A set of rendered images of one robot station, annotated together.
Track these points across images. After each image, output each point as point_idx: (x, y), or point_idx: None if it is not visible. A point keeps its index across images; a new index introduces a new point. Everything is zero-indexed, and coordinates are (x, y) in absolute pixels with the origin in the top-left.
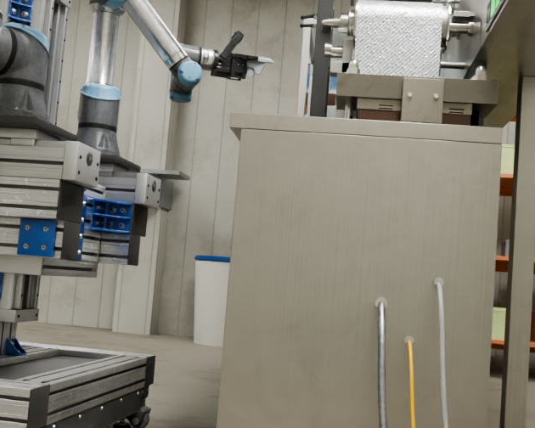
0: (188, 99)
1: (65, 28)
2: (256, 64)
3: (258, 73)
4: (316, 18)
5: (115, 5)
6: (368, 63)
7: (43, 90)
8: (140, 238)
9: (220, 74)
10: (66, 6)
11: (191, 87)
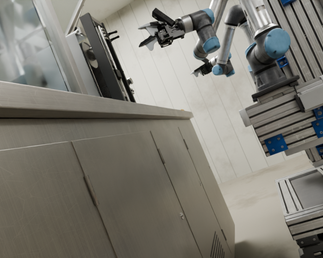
0: (207, 54)
1: (253, 32)
2: (150, 43)
3: (152, 49)
4: (108, 36)
5: (217, 75)
6: None
7: (255, 84)
8: (260, 142)
9: (177, 37)
10: (249, 22)
11: (202, 58)
